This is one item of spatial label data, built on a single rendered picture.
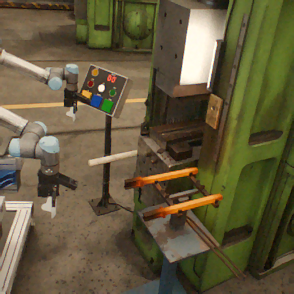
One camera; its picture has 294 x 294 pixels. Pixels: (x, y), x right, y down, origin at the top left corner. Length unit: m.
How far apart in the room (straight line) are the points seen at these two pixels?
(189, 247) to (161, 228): 0.19
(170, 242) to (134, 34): 5.45
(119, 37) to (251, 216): 5.10
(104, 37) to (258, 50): 5.47
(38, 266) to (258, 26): 2.06
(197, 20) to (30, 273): 1.92
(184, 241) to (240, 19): 1.13
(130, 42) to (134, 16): 0.49
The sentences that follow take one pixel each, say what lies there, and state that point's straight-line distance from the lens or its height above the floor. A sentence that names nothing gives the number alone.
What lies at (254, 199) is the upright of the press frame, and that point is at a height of 0.64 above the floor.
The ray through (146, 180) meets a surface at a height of 0.97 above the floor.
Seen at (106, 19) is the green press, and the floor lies 0.54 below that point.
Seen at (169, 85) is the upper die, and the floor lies 1.33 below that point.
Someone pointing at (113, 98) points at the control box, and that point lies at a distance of 2.50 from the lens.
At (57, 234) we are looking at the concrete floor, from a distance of 2.98.
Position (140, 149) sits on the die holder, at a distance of 2.39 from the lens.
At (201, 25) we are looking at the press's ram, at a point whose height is 1.68.
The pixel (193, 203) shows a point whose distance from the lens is 1.78.
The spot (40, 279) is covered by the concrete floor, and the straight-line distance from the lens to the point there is 2.72.
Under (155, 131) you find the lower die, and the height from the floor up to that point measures 0.98.
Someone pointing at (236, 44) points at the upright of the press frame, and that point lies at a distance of 1.84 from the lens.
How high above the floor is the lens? 2.09
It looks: 29 degrees down
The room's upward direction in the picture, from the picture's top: 8 degrees clockwise
